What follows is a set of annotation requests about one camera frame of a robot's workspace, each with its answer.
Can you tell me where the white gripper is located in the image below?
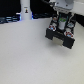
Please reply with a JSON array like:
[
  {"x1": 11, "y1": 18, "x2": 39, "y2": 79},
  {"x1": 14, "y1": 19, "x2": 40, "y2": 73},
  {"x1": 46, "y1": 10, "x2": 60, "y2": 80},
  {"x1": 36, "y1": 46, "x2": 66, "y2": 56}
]
[{"x1": 53, "y1": 0, "x2": 74, "y2": 27}]

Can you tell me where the green white kcup pod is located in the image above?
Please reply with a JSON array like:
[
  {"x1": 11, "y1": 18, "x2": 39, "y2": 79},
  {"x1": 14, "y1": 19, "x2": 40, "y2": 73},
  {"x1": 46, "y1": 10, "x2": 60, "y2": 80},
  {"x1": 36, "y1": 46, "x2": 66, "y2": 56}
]
[{"x1": 59, "y1": 19, "x2": 66, "y2": 30}]

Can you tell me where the black kcup holder drawer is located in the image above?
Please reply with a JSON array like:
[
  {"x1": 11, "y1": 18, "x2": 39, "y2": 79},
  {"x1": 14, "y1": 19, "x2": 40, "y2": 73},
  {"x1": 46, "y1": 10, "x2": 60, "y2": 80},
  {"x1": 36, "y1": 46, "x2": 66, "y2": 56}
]
[{"x1": 45, "y1": 16, "x2": 76, "y2": 49}]

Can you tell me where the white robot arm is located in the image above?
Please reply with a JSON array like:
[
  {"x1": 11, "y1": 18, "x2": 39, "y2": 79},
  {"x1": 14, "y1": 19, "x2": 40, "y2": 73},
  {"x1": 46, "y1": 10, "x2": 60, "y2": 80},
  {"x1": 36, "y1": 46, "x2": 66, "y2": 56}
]
[{"x1": 53, "y1": 0, "x2": 74, "y2": 28}]

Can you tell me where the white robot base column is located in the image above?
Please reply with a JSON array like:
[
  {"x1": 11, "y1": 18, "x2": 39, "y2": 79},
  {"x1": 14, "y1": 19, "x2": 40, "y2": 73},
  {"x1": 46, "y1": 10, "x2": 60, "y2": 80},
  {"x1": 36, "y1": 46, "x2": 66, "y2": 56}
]
[{"x1": 20, "y1": 0, "x2": 32, "y2": 20}]

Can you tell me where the blue white kcup pod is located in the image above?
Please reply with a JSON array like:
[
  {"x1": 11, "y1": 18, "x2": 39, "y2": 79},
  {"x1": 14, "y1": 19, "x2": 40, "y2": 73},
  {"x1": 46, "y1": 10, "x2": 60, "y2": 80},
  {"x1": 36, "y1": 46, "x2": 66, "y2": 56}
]
[{"x1": 69, "y1": 21, "x2": 76, "y2": 28}]

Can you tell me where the red kcup pod front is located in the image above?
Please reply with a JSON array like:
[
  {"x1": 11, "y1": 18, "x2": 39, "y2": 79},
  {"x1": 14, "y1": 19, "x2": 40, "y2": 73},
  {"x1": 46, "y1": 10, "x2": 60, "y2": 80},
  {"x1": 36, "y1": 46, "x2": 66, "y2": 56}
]
[{"x1": 49, "y1": 25, "x2": 56, "y2": 32}]

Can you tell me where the red white kcup pod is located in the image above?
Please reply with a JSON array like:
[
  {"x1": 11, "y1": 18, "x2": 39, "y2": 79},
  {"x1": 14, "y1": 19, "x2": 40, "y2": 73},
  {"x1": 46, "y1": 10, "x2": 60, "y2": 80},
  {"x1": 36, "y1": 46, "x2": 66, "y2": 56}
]
[{"x1": 65, "y1": 31, "x2": 73, "y2": 37}]

